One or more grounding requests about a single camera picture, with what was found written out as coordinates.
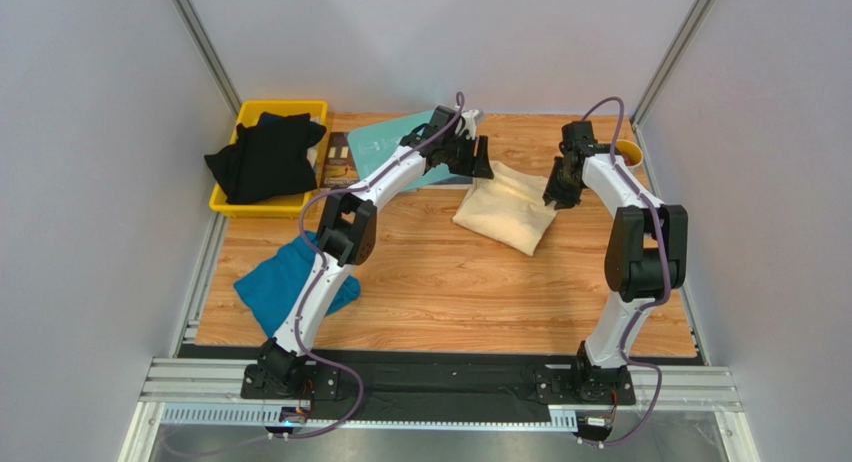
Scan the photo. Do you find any yellow plastic bin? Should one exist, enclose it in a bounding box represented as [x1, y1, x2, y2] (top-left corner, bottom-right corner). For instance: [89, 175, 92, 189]
[204, 100, 330, 218]

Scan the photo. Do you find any cream t-shirt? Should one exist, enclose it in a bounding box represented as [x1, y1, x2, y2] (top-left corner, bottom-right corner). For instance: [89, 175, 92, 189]
[452, 161, 556, 257]

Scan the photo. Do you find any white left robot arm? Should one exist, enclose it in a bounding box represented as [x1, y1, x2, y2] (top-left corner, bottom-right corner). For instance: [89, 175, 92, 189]
[258, 133, 494, 392]

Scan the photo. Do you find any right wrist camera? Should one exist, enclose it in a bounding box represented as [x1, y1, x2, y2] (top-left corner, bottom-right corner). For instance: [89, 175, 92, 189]
[559, 120, 611, 157]

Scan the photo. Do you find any right aluminium frame post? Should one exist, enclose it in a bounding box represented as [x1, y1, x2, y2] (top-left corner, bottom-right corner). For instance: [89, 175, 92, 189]
[630, 0, 716, 129]

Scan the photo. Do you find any blue t-shirt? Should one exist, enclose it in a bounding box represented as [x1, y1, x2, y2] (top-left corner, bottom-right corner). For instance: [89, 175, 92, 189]
[232, 231, 363, 338]

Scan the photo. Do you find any black t-shirt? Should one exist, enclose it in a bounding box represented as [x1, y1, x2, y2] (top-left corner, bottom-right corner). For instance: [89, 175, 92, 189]
[204, 112, 327, 205]

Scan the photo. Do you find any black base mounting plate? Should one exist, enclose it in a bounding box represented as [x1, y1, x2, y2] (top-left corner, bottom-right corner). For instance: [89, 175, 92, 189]
[176, 343, 706, 424]

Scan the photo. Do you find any aluminium front frame rail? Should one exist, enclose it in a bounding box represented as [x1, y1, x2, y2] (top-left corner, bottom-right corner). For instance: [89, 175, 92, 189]
[141, 352, 742, 431]

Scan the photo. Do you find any white patterned mug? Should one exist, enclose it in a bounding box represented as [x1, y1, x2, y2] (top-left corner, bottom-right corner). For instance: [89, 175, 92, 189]
[616, 139, 644, 172]

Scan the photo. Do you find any teal folding board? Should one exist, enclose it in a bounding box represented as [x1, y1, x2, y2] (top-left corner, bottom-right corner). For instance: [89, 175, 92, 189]
[347, 110, 473, 191]

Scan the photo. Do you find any left aluminium frame post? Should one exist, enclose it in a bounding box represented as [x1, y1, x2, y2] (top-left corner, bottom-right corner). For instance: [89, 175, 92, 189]
[172, 0, 242, 116]

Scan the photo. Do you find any aluminium frame post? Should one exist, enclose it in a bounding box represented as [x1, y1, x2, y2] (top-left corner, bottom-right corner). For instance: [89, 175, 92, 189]
[630, 0, 716, 129]
[172, 0, 242, 116]

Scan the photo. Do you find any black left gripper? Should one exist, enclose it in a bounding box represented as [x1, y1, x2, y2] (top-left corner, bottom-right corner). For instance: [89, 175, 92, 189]
[442, 132, 495, 179]

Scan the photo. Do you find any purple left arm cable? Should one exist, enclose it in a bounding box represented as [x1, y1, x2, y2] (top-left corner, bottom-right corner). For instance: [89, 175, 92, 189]
[284, 91, 466, 441]

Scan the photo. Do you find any dark Edward Tulane book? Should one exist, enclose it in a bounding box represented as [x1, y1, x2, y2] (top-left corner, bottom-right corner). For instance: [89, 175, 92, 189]
[319, 132, 360, 190]

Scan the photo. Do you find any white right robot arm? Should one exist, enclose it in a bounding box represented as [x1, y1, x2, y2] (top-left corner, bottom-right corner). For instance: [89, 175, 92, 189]
[543, 143, 688, 387]

